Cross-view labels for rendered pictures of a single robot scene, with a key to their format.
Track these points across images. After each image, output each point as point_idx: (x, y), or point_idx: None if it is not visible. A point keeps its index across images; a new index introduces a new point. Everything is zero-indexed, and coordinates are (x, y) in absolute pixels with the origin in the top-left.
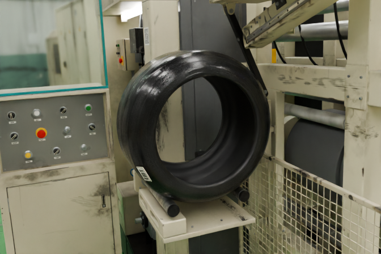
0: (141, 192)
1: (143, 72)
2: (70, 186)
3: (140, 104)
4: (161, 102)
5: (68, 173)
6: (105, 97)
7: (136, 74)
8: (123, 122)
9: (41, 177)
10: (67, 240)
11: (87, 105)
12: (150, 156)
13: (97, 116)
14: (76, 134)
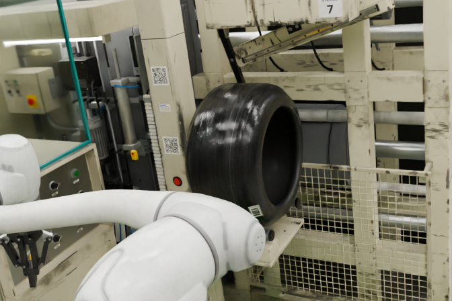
0: None
1: (221, 119)
2: (82, 273)
3: (247, 150)
4: (261, 142)
5: (78, 258)
6: (88, 154)
7: (206, 121)
8: (227, 171)
9: (55, 275)
10: None
11: (73, 170)
12: (260, 193)
13: (83, 180)
14: None
